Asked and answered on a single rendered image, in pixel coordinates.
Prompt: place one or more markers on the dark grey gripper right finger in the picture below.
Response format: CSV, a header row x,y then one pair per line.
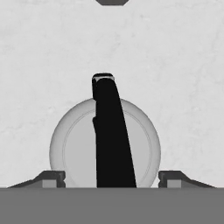
x,y
174,177

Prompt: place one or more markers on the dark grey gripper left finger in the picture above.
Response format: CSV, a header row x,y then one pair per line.
x,y
49,177

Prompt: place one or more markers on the dark grey hob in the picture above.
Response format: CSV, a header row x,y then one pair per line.
x,y
112,2

